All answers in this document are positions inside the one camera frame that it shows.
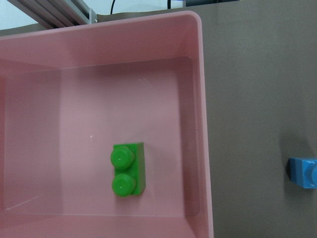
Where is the aluminium frame post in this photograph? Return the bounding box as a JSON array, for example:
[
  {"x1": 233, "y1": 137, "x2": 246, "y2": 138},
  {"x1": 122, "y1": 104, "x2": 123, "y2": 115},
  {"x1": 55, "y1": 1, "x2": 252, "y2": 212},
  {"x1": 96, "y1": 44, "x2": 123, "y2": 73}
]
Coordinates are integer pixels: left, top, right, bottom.
[{"x1": 9, "y1": 0, "x2": 98, "y2": 29}]

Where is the small blue block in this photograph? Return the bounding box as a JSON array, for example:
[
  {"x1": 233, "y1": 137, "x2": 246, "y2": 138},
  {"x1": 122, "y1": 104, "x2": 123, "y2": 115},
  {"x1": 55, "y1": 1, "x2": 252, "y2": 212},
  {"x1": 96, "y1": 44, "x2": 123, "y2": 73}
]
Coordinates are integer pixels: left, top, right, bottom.
[{"x1": 288, "y1": 157, "x2": 317, "y2": 189}]

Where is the green two-stud block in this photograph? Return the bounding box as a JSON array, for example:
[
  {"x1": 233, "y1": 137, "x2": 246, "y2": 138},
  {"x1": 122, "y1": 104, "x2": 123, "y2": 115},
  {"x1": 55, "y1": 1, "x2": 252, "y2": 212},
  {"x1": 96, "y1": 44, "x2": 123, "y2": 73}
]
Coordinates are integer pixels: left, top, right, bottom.
[{"x1": 110, "y1": 142, "x2": 146, "y2": 197}]

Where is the pink plastic box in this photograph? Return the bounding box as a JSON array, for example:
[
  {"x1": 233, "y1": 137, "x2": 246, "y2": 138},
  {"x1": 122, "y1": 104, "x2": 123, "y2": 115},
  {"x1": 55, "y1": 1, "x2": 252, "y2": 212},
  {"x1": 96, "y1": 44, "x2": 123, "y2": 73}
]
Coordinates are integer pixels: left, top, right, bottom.
[{"x1": 0, "y1": 11, "x2": 214, "y2": 238}]

